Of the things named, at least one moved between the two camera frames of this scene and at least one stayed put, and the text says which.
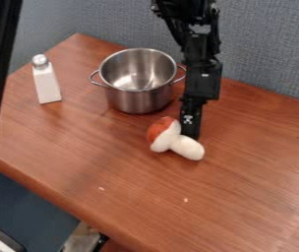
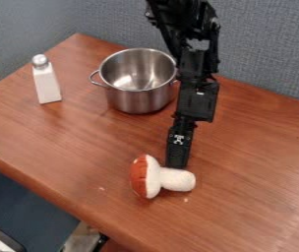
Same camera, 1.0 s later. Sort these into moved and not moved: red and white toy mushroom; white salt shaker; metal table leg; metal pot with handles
Moved: red and white toy mushroom
Not moved: white salt shaker; metal pot with handles; metal table leg
